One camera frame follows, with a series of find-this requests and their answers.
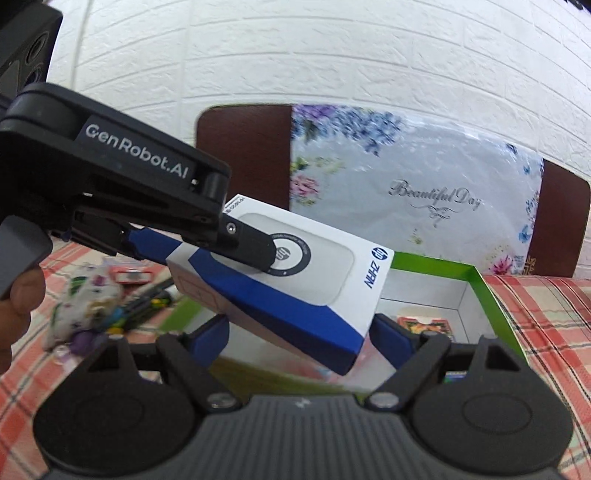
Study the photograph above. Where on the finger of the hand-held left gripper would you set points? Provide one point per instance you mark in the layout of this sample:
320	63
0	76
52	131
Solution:
249	247
147	242

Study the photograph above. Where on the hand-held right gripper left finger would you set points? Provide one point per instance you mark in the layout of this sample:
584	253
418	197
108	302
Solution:
211	339

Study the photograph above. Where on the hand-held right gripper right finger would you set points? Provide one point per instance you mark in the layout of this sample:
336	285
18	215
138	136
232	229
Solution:
391	339

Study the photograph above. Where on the red playing card box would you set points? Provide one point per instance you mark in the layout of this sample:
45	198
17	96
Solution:
134	277

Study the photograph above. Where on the white and blue product box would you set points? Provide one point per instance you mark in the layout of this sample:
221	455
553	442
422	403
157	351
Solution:
323	277

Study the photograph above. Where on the green cardboard box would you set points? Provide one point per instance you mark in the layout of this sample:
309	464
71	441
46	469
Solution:
482	300

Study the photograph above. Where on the person's left hand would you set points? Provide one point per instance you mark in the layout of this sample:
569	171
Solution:
18	300

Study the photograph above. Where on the red floral card packet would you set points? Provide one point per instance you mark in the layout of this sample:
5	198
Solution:
425	327

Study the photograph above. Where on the black marker pen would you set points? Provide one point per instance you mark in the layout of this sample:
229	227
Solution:
147	300

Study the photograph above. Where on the white floral pouch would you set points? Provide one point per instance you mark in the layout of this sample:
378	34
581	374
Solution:
87	300

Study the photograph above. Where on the brown wooden chair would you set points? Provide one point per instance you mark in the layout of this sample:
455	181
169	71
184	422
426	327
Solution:
244	152

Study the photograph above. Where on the small purple toy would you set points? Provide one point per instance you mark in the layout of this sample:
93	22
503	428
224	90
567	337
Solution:
81	342

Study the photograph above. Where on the red plaid tablecloth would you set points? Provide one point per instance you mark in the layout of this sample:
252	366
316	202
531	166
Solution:
545	314

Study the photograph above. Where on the floral plastic-wrapped bedding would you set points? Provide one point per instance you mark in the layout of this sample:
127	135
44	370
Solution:
392	161

